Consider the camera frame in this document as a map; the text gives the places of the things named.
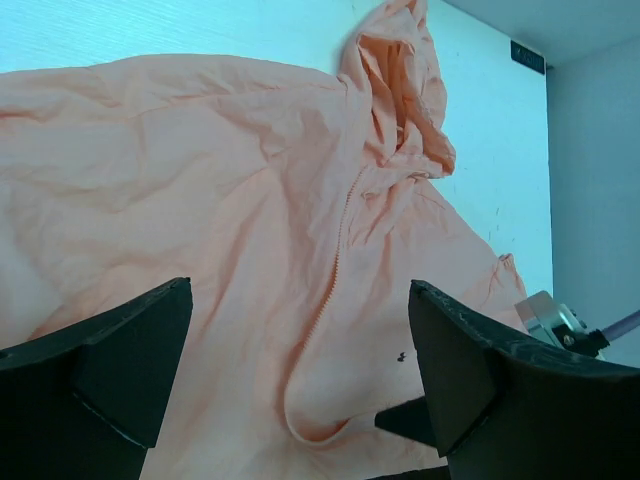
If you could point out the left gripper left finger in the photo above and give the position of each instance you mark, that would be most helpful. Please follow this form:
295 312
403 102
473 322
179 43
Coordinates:
88 401

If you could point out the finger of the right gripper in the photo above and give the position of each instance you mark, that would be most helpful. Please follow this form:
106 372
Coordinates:
410 420

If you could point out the salmon pink jacket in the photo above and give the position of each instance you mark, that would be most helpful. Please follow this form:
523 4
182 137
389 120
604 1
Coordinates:
300 205

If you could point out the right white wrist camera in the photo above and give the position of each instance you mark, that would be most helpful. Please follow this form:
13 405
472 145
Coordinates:
554 323

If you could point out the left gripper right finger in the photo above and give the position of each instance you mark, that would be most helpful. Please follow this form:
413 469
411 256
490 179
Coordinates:
504 405

